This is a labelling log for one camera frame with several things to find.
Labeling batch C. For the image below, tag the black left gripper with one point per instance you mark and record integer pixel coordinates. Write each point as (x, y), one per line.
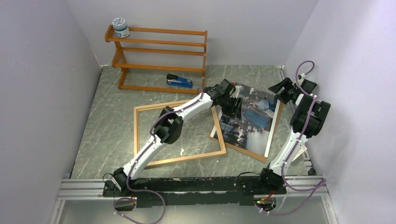
(235, 112)

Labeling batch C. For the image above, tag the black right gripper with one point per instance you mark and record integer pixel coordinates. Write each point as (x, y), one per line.
(276, 88)

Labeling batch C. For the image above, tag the printed street photo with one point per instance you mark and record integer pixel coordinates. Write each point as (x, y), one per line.
(261, 100)

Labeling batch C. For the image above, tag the light wooden picture frame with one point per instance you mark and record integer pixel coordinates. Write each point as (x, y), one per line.
(168, 129)

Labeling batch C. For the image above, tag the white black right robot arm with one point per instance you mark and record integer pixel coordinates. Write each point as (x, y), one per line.
(306, 122)

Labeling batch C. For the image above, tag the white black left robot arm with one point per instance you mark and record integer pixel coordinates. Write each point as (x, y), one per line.
(122, 179)

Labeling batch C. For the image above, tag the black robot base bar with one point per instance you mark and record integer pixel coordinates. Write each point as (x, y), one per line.
(242, 190)

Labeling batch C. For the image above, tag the small white red box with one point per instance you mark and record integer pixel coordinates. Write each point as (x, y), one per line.
(301, 151)

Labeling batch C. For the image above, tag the blue black stapler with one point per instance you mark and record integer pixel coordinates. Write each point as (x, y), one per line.
(175, 80)

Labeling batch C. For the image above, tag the orange wooden shelf rack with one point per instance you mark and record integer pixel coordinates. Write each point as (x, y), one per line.
(168, 50)

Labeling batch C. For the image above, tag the white blue lidded jar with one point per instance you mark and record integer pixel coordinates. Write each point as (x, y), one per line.
(121, 28)

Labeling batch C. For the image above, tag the brown frame backing board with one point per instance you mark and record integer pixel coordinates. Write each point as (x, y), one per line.
(252, 135)

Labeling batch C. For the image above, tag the aluminium rail frame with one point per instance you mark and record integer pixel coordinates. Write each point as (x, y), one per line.
(95, 190)

